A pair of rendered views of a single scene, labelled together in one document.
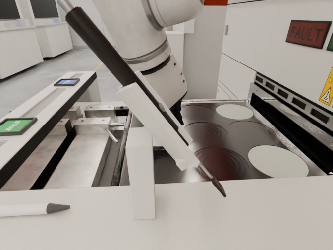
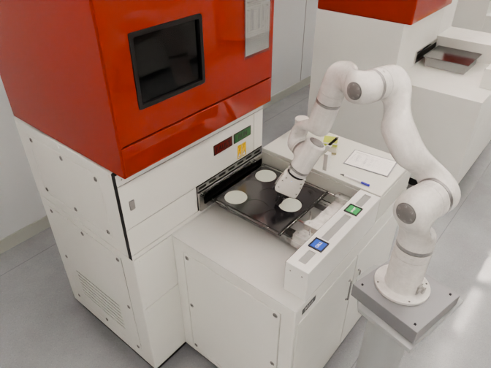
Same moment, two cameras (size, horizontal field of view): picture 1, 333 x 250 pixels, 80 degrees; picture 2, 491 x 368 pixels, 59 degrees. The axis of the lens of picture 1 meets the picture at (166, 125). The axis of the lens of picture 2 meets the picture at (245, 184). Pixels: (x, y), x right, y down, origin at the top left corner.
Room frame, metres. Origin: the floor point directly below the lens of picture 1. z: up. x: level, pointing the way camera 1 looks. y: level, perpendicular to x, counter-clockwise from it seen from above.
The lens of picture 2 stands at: (1.58, 0.88, 2.04)
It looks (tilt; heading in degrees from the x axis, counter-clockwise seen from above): 35 degrees down; 223
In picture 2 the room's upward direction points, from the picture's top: straight up
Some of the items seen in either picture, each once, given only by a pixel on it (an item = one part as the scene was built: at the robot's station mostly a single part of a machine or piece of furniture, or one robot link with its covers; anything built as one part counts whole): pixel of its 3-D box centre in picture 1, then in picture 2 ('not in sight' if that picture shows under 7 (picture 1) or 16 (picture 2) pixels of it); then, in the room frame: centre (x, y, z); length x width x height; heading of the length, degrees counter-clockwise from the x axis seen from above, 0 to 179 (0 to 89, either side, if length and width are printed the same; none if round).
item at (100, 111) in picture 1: (100, 111); (303, 238); (0.51, 0.19, 0.89); 0.08 x 0.03 x 0.03; 94
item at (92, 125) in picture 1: (93, 125); (314, 228); (0.43, 0.18, 0.89); 0.08 x 0.03 x 0.03; 94
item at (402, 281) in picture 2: not in sight; (408, 265); (0.44, 0.57, 0.96); 0.19 x 0.19 x 0.18
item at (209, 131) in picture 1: (204, 133); (270, 195); (0.39, -0.09, 0.90); 0.34 x 0.34 x 0.01; 4
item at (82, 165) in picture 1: (87, 154); (324, 223); (0.35, 0.18, 0.87); 0.36 x 0.08 x 0.03; 4
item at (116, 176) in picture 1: (125, 136); (305, 212); (0.38, 0.09, 0.90); 0.38 x 0.01 x 0.01; 4
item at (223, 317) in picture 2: not in sight; (293, 274); (0.30, 0.01, 0.41); 0.97 x 0.64 x 0.82; 4
